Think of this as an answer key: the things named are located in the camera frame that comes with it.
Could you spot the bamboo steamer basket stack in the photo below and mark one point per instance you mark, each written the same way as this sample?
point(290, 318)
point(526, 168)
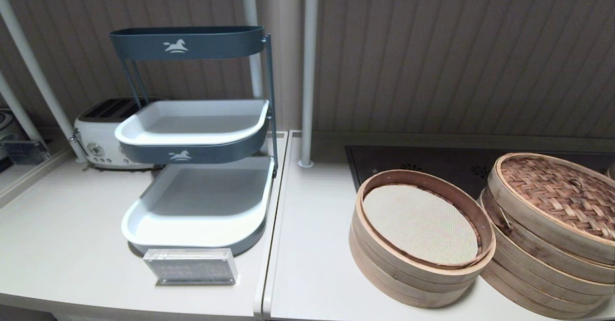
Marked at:
point(528, 292)
point(384, 275)

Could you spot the white upright support pole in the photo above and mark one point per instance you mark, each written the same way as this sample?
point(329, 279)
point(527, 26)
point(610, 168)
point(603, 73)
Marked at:
point(309, 71)
point(250, 4)

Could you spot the teal three-tier tray rack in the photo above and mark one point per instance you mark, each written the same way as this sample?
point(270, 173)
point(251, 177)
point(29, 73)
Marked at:
point(192, 154)

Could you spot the black induction cooktop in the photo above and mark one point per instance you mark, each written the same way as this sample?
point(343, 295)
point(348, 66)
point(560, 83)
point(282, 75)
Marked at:
point(432, 160)

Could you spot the clear acrylic warning sign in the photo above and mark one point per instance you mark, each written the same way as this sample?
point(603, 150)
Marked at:
point(192, 265)

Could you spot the white retro toaster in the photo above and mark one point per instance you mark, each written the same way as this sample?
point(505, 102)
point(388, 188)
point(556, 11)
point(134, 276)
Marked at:
point(96, 138)

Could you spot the shiny metal box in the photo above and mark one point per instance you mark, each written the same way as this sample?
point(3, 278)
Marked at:
point(24, 152)

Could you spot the white slanted support pole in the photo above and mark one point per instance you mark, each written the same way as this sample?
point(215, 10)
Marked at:
point(14, 104)
point(29, 56)

